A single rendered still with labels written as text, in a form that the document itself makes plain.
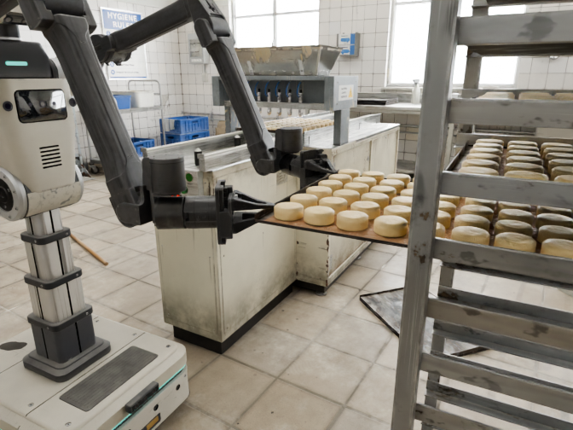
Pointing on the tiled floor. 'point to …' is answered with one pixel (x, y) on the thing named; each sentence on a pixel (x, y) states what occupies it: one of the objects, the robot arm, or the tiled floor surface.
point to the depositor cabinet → (312, 244)
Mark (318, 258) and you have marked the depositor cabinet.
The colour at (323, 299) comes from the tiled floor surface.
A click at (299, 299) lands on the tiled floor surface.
